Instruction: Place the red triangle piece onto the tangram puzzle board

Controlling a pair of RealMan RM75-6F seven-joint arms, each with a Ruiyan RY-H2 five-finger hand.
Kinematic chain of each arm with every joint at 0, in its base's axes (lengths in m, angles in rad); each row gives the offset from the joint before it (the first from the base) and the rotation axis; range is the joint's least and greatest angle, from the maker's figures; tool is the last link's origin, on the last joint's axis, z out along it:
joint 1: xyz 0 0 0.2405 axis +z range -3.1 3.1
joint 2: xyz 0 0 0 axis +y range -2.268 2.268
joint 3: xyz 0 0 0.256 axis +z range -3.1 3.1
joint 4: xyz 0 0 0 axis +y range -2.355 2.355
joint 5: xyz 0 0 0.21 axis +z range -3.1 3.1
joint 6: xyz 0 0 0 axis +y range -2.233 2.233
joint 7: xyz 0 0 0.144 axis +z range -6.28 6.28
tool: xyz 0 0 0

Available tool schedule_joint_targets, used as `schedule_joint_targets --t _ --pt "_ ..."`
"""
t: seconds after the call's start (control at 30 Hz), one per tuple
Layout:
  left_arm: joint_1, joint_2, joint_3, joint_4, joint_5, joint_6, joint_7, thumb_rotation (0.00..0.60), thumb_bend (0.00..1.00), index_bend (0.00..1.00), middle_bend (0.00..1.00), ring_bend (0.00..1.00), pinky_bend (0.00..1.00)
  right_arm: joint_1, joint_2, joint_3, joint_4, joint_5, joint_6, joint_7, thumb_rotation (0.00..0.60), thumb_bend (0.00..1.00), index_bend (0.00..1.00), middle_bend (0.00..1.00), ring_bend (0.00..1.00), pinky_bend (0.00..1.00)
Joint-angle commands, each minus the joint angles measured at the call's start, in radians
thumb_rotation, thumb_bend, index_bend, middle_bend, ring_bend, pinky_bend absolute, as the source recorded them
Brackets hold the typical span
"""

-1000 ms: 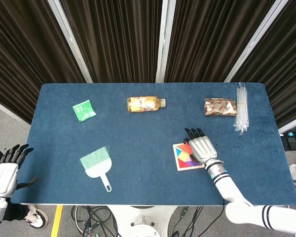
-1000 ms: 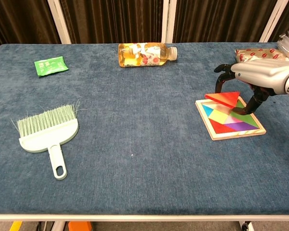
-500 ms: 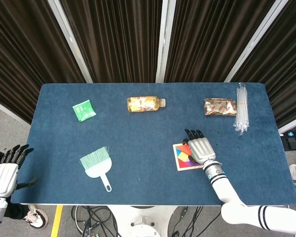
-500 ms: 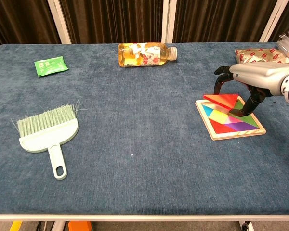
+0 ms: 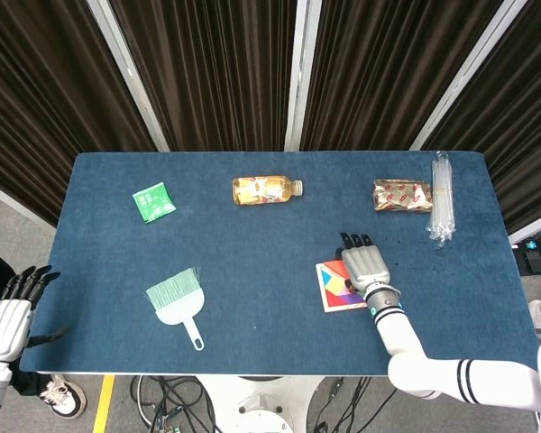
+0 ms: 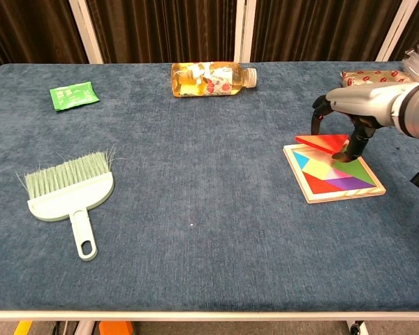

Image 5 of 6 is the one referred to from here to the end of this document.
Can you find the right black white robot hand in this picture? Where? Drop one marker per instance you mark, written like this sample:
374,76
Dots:
365,266

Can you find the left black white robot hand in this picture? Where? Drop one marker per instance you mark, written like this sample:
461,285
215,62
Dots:
4,325

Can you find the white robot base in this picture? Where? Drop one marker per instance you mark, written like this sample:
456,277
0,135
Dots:
261,401

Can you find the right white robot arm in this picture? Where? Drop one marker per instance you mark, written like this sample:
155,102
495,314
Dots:
401,336

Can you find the green bristle white hand brush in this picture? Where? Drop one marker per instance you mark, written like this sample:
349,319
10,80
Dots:
176,297

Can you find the wooden tangram puzzle tray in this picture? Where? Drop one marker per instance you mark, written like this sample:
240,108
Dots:
336,297

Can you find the gold foil wrapped package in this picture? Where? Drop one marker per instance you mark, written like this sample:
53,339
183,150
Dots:
401,196

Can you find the white black sneaker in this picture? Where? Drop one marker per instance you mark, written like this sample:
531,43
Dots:
63,397

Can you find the bundle of clear straws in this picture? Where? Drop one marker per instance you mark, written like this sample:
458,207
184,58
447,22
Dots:
442,198

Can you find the blue felt table mat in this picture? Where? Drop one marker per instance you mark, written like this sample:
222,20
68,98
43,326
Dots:
261,243

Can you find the long yellow floor tape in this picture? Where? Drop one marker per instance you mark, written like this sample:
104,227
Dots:
103,403

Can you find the amber drink plastic bottle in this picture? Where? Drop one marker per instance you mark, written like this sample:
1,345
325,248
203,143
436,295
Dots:
263,189

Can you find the black device with teal lights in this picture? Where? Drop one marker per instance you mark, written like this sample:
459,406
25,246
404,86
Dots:
538,259

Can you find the green sachet packet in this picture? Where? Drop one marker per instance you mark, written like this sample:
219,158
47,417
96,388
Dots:
153,202

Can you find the brown pleated curtain panel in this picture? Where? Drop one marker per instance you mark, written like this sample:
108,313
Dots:
207,72
378,72
40,99
523,113

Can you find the white partition frame post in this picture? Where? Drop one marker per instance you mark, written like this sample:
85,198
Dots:
131,76
464,76
299,72

